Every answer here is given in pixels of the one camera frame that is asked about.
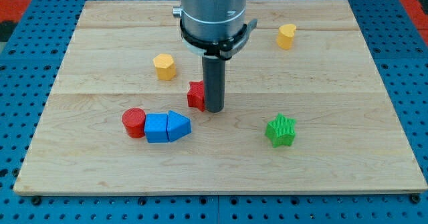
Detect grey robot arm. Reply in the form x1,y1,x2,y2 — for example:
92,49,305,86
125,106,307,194
173,0,257,113

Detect green star block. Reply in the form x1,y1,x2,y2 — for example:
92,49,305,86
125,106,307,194
265,113,296,148

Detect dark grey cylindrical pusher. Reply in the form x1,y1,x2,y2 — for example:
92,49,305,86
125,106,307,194
202,57,225,113

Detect yellow heart block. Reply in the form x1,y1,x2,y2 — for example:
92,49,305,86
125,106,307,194
276,24,296,50

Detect wooden board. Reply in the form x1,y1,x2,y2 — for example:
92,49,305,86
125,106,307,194
14,0,427,196

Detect yellow hexagon block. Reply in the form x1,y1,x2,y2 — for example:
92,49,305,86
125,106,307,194
153,53,177,80

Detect red cylinder block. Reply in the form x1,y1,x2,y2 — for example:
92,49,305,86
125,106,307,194
121,108,146,138

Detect blue triangle block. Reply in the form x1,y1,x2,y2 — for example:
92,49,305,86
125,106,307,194
167,110,191,142

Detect blue cube block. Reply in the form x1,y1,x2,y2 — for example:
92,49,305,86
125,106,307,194
144,113,169,143

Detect red star block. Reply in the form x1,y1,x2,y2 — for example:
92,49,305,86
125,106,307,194
187,81,205,112

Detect black clamp ring mount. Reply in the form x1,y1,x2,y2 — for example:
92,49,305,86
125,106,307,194
180,19,257,60

